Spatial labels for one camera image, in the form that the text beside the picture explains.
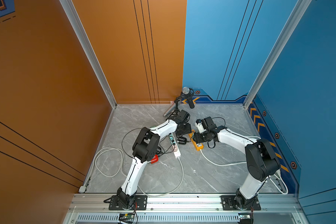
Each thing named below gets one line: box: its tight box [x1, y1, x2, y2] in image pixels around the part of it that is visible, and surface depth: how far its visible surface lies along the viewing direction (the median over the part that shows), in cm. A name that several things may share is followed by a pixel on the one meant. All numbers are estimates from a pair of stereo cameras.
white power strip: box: [169, 132, 182, 158], surface depth 91 cm
